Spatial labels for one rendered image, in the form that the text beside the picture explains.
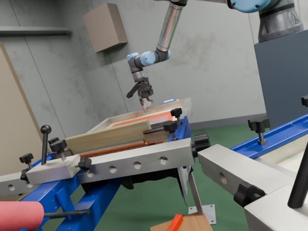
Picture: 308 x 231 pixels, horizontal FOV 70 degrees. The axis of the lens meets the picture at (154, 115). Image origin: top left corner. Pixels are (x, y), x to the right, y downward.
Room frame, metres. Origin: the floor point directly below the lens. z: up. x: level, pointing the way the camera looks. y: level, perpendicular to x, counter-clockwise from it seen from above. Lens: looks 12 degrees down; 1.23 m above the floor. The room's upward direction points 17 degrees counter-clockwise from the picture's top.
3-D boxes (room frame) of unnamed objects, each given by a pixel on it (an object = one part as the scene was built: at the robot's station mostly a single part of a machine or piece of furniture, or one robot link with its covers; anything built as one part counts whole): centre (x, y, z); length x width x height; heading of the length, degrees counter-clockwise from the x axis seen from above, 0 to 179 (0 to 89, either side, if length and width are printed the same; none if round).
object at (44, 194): (0.48, 0.30, 1.02); 0.17 x 0.06 x 0.05; 164
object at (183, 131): (0.71, -0.06, 0.98); 0.30 x 0.05 x 0.07; 164
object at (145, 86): (1.37, 0.01, 1.12); 0.09 x 0.08 x 0.12; 74
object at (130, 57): (1.37, 0.02, 1.28); 0.09 x 0.08 x 0.11; 38
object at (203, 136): (0.49, -0.08, 1.02); 0.07 x 0.06 x 0.07; 164
